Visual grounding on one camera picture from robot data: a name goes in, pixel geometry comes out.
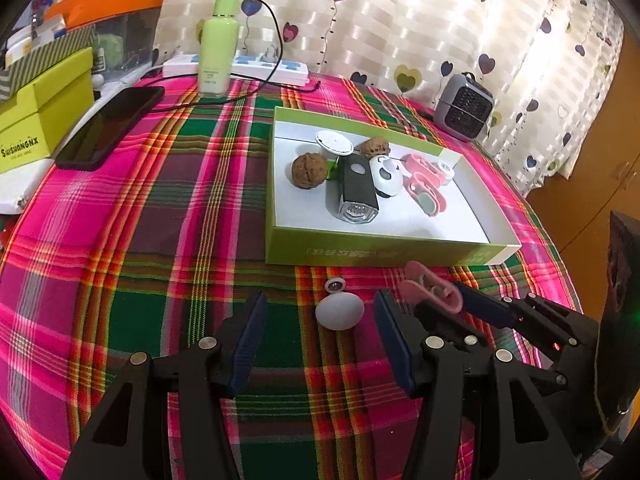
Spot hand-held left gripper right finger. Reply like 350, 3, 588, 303
374, 290, 583, 480

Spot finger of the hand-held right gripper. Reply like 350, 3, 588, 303
415, 305, 564, 386
452, 282, 585, 347

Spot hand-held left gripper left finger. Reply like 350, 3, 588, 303
60, 290, 268, 480

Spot pink plastic clip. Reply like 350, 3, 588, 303
399, 261, 462, 313
404, 172, 450, 218
400, 154, 443, 178

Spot small white knob gadget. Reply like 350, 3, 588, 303
315, 277, 364, 331

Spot green white cardboard box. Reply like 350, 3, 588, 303
265, 106, 522, 267

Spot white screw cap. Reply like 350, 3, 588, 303
434, 157, 457, 186

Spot white panda timer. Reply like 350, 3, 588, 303
369, 155, 405, 198

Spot black bike light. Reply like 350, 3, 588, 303
325, 154, 381, 223

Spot brown walnut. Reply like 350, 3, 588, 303
291, 153, 328, 191
354, 136, 392, 161

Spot white disc gadget green base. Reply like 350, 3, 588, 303
315, 130, 353, 182

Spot pink green plaid tablecloth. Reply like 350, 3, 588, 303
0, 67, 583, 480

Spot wooden cabinet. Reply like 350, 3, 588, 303
520, 25, 640, 271

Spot grey space heater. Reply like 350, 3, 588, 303
433, 72, 496, 142

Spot black smartphone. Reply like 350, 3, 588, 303
54, 86, 166, 172

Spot white blue power strip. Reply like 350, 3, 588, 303
162, 54, 310, 86

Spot green lotion bottle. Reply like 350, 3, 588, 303
197, 0, 242, 97

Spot heart print curtain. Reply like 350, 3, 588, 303
152, 0, 626, 196

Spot lime green shoe box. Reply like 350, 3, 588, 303
0, 47, 96, 176

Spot clear storage bin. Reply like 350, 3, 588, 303
92, 7, 163, 83

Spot green white striped box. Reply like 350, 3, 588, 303
0, 22, 98, 101

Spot orange lidded storage bin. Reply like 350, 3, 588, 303
42, 0, 171, 31

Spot black charging cable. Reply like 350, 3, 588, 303
150, 0, 323, 111

